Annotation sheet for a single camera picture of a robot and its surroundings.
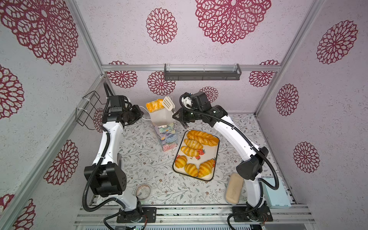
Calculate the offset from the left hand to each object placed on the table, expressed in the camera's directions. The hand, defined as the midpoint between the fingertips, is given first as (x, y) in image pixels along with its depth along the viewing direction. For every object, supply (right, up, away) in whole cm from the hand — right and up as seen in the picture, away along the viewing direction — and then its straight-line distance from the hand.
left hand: (144, 112), depth 82 cm
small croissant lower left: (+21, -30, +7) cm, 37 cm away
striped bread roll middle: (+27, -25, +13) cm, 39 cm away
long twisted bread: (+38, -16, +20) cm, 46 cm away
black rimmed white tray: (+40, -26, +16) cm, 50 cm away
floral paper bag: (+13, -9, 0) cm, 15 cm away
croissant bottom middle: (+27, -34, +4) cm, 44 cm away
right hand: (+17, -2, -8) cm, 19 cm away
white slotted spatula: (+14, +5, -4) cm, 15 cm away
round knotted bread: (+7, +4, -2) cm, 8 cm away
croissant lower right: (+36, -33, +4) cm, 49 cm away
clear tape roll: (-1, -45, 0) cm, 45 cm away
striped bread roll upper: (+29, -20, +16) cm, 39 cm away
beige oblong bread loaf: (+50, -42, -3) cm, 66 cm away
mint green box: (+72, -47, -5) cm, 86 cm away
